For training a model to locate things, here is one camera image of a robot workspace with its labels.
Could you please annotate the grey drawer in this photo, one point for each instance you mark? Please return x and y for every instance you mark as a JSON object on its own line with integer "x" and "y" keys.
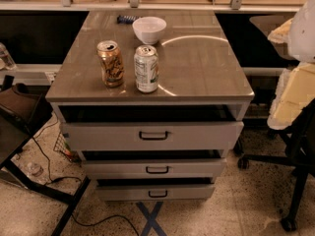
{"x": 152, "y": 136}
{"x": 155, "y": 192}
{"x": 152, "y": 169}

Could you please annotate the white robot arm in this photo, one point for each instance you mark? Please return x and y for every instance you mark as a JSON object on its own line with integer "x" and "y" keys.
{"x": 296, "y": 86}

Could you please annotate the grey drawer cabinet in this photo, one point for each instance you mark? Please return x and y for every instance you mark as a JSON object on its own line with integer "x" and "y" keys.
{"x": 200, "y": 80}

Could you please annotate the white green soda can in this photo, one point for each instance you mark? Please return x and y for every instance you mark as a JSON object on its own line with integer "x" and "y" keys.
{"x": 146, "y": 68}

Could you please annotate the gold crushed soda can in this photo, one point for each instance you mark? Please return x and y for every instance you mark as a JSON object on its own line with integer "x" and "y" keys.
{"x": 110, "y": 58}

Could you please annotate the white bowl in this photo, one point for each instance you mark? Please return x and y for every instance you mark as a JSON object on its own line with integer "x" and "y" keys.
{"x": 149, "y": 30}

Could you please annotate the blue snack wrapper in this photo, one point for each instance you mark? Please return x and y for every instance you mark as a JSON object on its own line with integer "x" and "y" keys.
{"x": 127, "y": 20}

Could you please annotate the black side table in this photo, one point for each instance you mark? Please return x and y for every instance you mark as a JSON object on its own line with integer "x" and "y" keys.
{"x": 22, "y": 115}

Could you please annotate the clear plastic water bottle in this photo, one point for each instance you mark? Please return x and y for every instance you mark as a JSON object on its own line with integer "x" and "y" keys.
{"x": 34, "y": 169}

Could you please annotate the black office chair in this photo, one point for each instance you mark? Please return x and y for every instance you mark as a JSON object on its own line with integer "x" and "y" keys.
{"x": 299, "y": 153}

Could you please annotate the clear bottle at left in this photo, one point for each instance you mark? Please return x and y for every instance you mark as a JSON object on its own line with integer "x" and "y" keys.
{"x": 6, "y": 59}

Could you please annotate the wire basket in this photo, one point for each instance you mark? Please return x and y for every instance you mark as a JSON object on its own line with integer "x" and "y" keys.
{"x": 62, "y": 147}

